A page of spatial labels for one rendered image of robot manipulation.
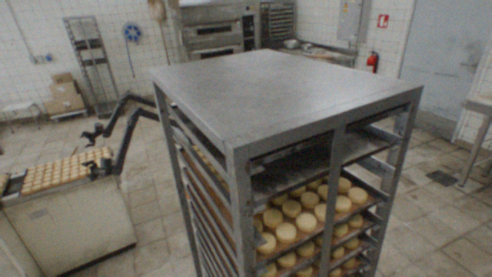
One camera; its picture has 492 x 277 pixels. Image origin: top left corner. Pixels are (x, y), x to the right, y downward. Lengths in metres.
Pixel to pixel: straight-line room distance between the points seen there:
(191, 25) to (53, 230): 4.04
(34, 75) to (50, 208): 4.44
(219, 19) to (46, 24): 3.13
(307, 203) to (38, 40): 6.12
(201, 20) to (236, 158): 5.15
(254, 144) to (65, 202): 2.13
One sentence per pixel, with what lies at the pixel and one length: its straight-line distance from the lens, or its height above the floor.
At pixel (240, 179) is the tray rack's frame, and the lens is 0.45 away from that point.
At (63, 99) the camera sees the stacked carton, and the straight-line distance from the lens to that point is 6.19.
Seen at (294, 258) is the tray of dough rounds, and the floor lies 1.42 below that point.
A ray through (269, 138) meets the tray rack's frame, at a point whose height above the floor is 1.82.
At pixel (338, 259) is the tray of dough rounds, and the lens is 0.92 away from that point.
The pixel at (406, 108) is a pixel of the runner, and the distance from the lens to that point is 0.72.
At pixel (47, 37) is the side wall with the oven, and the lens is 6.46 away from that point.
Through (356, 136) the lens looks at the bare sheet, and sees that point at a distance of 0.77.
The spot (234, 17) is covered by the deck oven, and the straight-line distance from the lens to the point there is 5.73.
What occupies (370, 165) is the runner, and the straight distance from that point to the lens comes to 0.83.
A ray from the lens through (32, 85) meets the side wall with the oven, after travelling 6.70.
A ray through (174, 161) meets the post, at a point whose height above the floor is 1.46.
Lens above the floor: 2.03
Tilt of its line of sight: 28 degrees down
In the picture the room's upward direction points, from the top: 4 degrees counter-clockwise
